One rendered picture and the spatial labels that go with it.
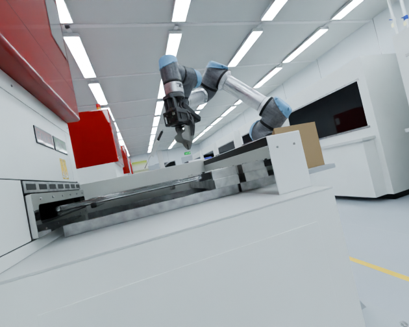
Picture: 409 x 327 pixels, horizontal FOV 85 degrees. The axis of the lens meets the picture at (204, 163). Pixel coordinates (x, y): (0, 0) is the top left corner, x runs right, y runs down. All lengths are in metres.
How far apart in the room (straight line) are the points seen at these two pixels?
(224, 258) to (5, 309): 0.33
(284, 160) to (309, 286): 0.26
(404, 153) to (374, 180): 0.62
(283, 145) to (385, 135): 3.39
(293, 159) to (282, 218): 0.16
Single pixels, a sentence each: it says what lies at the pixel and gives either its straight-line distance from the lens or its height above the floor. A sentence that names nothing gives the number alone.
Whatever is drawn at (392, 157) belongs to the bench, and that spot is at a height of 0.56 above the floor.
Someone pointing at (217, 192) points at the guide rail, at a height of 0.84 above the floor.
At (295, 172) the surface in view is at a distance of 0.57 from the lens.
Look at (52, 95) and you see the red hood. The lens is 0.81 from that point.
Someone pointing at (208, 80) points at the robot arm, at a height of 1.41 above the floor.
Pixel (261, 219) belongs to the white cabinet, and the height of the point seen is 0.80.
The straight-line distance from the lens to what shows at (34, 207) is 0.61.
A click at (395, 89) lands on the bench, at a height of 1.48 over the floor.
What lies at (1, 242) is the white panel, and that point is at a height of 0.87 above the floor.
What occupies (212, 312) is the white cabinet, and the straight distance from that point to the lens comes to 0.46.
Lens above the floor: 0.91
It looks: 2 degrees up
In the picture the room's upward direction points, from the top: 12 degrees counter-clockwise
